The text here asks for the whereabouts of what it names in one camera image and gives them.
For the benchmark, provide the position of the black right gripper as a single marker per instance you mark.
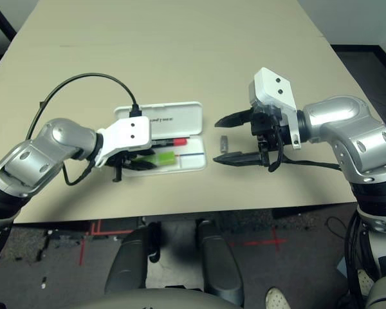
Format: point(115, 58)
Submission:
point(265, 128)

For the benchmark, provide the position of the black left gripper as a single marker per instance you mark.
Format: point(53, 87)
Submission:
point(120, 161)

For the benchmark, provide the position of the black marker with red cap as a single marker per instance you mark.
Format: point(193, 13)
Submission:
point(180, 141)

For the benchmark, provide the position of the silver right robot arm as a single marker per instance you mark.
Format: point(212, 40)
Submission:
point(341, 112)

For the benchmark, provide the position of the white plastic pencil case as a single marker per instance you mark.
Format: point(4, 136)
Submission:
point(180, 119)

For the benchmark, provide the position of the dark grey robot left leg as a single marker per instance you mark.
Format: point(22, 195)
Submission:
point(128, 264)

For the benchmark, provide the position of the dark grey robot leg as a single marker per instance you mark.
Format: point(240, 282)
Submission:
point(218, 264)
point(128, 264)

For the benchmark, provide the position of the dark grey robot right leg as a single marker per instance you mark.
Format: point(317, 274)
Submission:
point(218, 264)

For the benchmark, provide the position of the beige robot torso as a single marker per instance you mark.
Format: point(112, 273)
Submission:
point(148, 301)

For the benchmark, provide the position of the small white floor object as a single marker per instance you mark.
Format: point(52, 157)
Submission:
point(43, 282)

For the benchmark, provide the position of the white perforated shoe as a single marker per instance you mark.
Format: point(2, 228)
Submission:
point(365, 280)
point(276, 299)

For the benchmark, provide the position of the blue grey foot pedal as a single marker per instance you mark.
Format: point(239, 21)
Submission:
point(342, 266)

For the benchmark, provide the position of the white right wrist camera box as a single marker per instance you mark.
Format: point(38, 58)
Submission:
point(273, 85)

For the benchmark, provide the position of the black furniture frame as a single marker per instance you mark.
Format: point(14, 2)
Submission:
point(1, 22)

